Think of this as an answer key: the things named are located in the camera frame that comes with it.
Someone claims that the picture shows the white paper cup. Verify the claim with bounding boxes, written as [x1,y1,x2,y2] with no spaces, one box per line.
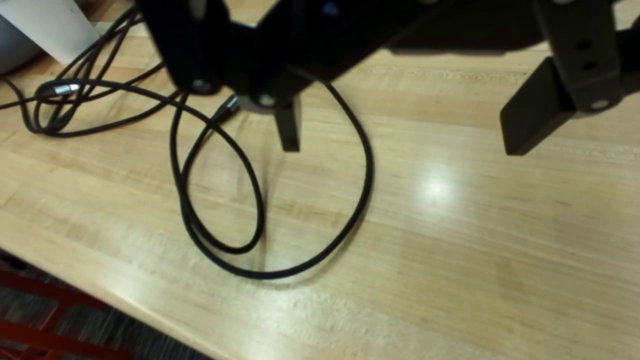
[0,0,102,76]

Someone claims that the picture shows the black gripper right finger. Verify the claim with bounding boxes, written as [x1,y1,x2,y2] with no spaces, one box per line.
[500,0,628,156]

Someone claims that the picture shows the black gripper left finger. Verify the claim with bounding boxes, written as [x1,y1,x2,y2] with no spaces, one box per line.
[135,0,328,154]

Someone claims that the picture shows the black usb cable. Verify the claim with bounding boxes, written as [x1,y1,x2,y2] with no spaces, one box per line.
[0,7,376,283]

